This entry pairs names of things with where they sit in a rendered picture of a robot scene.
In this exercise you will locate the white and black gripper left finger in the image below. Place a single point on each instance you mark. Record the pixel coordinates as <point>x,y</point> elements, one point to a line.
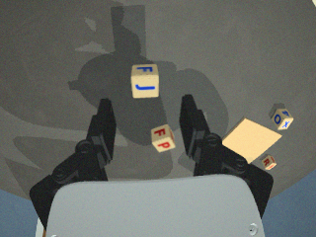
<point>89,160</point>

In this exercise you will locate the cream letter block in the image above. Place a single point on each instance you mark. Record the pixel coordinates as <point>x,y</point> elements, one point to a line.
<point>282,118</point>
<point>269,162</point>
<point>144,81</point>
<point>162,138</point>

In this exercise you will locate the tan flat mat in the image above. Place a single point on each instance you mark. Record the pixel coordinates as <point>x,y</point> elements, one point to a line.
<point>250,139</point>

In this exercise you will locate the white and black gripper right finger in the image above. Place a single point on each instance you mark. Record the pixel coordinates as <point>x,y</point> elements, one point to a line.
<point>207,149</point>

